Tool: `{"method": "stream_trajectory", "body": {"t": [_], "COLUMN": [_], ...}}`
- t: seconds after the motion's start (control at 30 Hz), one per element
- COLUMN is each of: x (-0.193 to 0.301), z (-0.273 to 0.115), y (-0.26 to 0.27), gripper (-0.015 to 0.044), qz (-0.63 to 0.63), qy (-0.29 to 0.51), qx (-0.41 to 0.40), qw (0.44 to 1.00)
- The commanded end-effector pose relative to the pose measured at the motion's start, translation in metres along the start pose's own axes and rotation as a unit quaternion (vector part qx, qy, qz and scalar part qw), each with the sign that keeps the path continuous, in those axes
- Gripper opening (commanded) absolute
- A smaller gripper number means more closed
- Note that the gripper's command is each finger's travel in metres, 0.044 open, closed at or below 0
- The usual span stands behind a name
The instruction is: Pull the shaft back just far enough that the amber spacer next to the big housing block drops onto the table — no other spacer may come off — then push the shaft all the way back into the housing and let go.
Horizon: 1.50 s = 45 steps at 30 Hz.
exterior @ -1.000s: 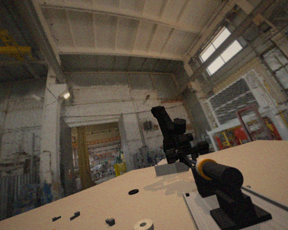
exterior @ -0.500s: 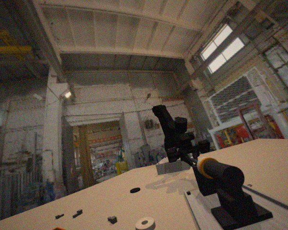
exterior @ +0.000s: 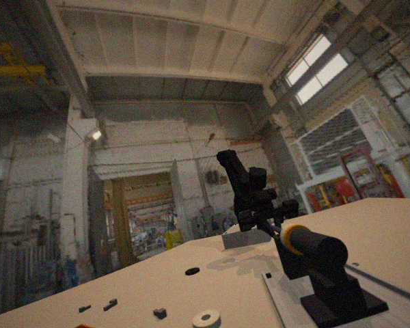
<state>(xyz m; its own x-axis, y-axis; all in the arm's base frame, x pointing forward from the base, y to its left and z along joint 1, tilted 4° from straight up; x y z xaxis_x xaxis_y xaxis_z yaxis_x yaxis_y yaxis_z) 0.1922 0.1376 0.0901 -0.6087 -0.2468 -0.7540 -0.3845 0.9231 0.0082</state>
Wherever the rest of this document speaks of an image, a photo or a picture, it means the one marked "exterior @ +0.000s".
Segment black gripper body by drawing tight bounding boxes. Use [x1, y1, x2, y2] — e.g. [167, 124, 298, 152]
[236, 199, 299, 232]

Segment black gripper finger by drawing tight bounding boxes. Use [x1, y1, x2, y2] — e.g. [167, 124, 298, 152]
[255, 214, 276, 238]
[273, 208, 284, 228]

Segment dark grey cylinder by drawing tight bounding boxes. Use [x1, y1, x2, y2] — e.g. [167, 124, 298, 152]
[271, 225, 282, 234]

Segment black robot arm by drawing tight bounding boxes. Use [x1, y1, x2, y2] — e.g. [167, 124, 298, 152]
[217, 149, 277, 217]

